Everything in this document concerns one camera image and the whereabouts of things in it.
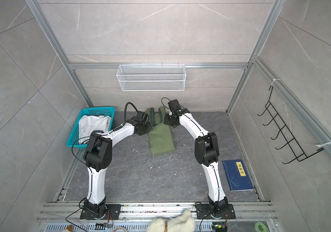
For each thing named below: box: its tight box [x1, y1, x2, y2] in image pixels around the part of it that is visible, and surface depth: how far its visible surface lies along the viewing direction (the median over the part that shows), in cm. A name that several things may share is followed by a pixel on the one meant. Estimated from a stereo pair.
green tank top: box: [146, 105, 176, 156], surface depth 97 cm
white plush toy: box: [146, 208, 196, 232], surface depth 63 cm
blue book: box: [221, 159, 254, 191], surface depth 86 cm
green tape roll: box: [254, 221, 268, 232], surface depth 71 cm
